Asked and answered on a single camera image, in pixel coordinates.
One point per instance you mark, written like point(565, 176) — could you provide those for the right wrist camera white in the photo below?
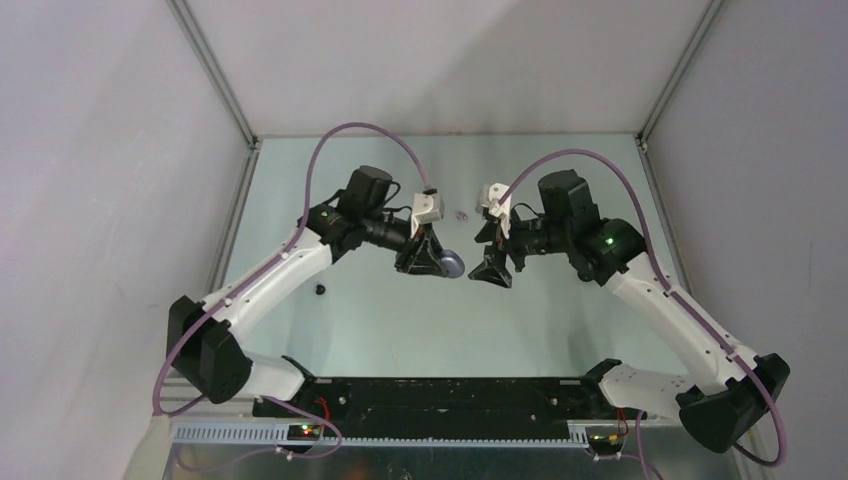
point(495, 207)

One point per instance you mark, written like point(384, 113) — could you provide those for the left controller board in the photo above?
point(304, 433)

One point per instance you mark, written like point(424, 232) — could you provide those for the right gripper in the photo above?
point(492, 268)

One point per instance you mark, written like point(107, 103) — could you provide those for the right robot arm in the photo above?
point(727, 387)

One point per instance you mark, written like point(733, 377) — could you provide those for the right controller board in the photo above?
point(605, 446)

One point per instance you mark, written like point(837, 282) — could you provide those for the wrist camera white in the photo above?
point(427, 208)
point(495, 207)

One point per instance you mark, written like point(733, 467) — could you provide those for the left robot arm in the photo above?
point(205, 337)

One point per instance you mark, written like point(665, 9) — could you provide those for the controller board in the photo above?
point(304, 433)
point(605, 446)

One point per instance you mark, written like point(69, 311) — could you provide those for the grey slotted cable duct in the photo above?
point(242, 433)

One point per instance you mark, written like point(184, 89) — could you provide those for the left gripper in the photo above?
point(421, 255)

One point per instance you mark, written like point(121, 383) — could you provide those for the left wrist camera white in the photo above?
point(427, 208)

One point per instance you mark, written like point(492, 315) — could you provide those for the lavender earbud charging case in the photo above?
point(452, 263)

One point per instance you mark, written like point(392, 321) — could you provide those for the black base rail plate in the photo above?
point(456, 408)

